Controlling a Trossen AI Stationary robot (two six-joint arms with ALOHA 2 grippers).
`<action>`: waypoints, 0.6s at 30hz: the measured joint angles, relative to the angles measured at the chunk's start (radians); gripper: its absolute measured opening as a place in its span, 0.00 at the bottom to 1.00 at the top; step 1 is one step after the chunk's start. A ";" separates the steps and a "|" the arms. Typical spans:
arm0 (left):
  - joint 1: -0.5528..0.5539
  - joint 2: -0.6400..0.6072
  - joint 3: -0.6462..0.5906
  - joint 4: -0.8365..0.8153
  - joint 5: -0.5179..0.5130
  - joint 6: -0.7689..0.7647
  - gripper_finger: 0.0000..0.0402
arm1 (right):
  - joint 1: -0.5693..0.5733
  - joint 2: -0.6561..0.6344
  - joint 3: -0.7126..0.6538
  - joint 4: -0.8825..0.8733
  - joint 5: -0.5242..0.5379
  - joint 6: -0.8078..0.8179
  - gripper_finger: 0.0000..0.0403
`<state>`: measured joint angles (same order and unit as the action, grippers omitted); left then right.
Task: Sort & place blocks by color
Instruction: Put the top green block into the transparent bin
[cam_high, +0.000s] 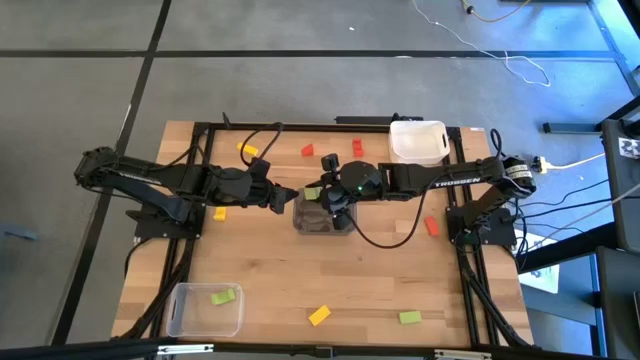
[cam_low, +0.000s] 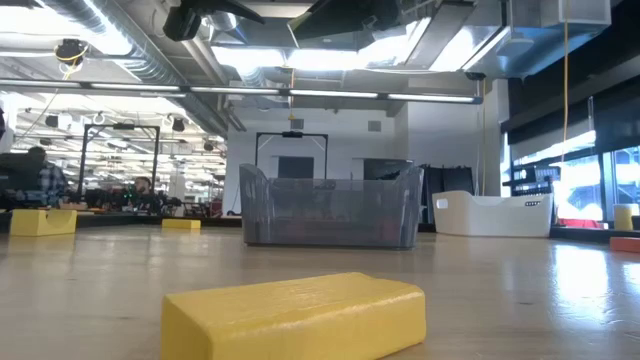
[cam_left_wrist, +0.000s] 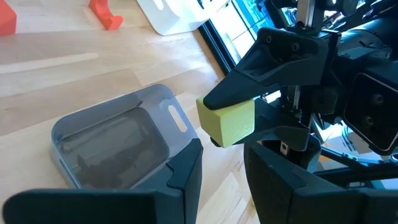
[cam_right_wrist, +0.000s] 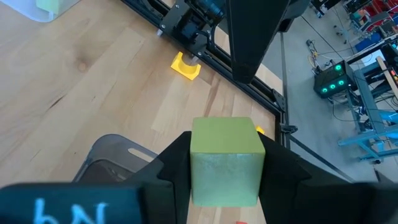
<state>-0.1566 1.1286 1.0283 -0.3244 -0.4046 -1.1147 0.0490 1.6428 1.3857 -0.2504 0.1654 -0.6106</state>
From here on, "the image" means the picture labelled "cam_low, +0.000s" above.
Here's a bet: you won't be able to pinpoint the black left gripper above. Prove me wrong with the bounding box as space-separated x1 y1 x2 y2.
162 0 266 42

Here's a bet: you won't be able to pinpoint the yellow arch block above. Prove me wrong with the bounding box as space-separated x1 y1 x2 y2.
8 208 79 238

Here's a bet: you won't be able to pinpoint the yellow rectangular block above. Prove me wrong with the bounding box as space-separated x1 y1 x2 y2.
160 218 202 231
160 272 428 360

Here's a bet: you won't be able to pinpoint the orange-red rectangular block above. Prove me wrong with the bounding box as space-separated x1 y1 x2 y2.
608 236 640 254

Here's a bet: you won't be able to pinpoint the long ceiling light bar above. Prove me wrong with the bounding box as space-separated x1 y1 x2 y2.
0 78 485 105

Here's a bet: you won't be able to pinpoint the grey translucent plastic bin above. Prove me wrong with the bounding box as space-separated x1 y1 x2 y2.
238 163 425 250

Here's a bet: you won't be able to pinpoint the person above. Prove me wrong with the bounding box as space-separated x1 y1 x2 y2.
132 175 162 214
25 145 70 206

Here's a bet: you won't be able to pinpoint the black panels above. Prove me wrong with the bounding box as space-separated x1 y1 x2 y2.
418 163 475 225

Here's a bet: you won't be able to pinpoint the white plastic bin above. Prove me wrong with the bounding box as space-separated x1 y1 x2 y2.
432 189 555 239

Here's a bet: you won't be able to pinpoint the black monitor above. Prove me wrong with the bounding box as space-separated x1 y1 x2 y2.
0 152 47 194

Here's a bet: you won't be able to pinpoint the yellow cylinder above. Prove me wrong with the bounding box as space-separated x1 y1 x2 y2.
613 203 640 232

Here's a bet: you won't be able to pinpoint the silver ventilation duct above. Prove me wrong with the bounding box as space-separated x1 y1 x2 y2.
39 0 231 136

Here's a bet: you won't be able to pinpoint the black robot station frame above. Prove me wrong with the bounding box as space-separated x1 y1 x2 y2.
254 130 330 180
77 123 162 201

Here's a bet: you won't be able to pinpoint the yellow black cord reel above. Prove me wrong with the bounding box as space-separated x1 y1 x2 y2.
53 38 91 67

